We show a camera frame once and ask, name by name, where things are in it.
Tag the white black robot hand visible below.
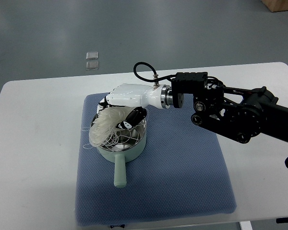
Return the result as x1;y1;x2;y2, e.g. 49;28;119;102
96;84;173;129

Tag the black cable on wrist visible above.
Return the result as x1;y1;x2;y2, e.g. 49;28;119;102
133;62;177;90

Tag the blue quilted mat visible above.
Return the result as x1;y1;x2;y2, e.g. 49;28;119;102
75;93;236;226

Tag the metal floor plate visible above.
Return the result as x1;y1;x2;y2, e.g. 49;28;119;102
86;51;98;60
86;61;99;70

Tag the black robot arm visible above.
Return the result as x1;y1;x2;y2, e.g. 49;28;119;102
169;72;288;144

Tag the brown cardboard box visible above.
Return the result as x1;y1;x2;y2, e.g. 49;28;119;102
262;0;288;12

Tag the white vermicelli bundle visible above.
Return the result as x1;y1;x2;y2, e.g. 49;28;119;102
83;107;146;151

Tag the wire steaming rack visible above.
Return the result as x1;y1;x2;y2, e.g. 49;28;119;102
109;129;141;151

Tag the lower metal floor plate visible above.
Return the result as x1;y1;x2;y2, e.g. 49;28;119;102
86;61;99;70

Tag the mint green steel pot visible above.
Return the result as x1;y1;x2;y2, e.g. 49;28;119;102
97;125;147;188

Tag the upper metal floor plate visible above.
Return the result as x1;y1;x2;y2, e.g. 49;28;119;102
86;51;98;60

